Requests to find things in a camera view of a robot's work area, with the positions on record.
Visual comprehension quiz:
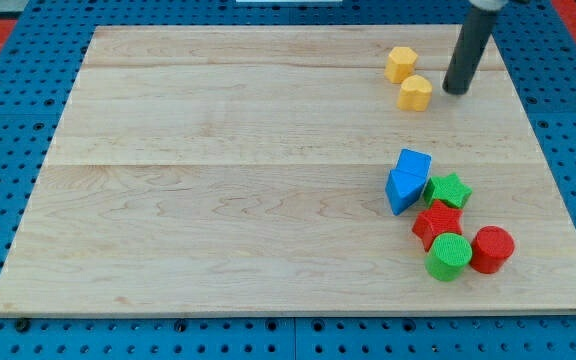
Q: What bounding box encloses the blue triangle block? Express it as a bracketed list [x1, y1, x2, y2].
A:
[385, 169, 426, 215]

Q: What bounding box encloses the green cylinder block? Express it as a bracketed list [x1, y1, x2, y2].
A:
[424, 232, 473, 282]

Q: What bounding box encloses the green star block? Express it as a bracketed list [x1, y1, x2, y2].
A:
[422, 173, 473, 209]

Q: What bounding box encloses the yellow heart block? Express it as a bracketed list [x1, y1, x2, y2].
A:
[396, 75, 433, 112]

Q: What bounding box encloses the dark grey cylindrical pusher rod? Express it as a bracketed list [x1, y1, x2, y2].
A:
[442, 5, 499, 95]

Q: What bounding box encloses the blue cube block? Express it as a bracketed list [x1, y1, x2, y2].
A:
[395, 148, 432, 178]

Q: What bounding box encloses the red star block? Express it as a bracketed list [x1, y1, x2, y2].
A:
[412, 200, 463, 252]

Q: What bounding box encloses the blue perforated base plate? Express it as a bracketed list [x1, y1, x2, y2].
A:
[0, 1, 576, 359]

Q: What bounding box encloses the yellow hexagon block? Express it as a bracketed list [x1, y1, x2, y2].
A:
[384, 47, 418, 84]

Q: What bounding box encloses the red cylinder block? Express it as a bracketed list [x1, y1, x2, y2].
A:
[470, 226, 515, 274]

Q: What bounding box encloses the wooden board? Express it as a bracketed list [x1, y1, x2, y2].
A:
[0, 25, 576, 318]

